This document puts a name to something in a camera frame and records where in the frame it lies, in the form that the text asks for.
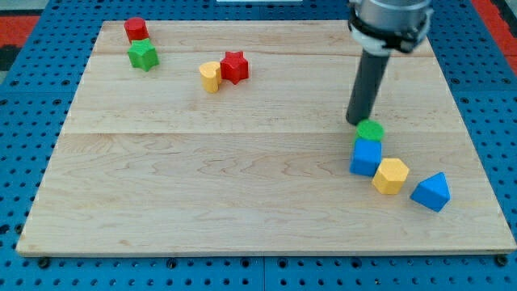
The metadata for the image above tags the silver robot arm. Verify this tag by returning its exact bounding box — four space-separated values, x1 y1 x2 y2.
348 0 433 57

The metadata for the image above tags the red star block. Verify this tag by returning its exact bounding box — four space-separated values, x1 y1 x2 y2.
220 51 249 85

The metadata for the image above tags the green star block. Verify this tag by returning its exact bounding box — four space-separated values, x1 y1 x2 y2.
127 38 160 72

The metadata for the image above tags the wooden board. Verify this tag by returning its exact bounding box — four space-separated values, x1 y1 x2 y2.
16 21 516 258

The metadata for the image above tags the yellow heart block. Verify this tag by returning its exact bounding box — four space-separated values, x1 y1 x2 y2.
199 61 222 93

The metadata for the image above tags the blue cube block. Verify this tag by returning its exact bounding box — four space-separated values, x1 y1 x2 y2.
350 138 382 177

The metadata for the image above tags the green cylinder block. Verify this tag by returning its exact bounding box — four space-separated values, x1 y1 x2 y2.
355 120 385 141

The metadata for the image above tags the yellow hexagon block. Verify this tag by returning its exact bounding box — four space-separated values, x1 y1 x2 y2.
372 158 410 195

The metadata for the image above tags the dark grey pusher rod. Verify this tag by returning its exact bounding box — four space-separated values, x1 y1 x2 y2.
346 50 390 125

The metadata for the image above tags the red cylinder block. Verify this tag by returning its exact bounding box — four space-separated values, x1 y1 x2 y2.
124 17 149 43

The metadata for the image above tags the blue triangle block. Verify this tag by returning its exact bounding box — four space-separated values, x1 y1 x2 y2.
410 172 451 213

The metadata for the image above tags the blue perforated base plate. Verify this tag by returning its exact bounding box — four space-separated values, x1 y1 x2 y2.
1 0 516 290

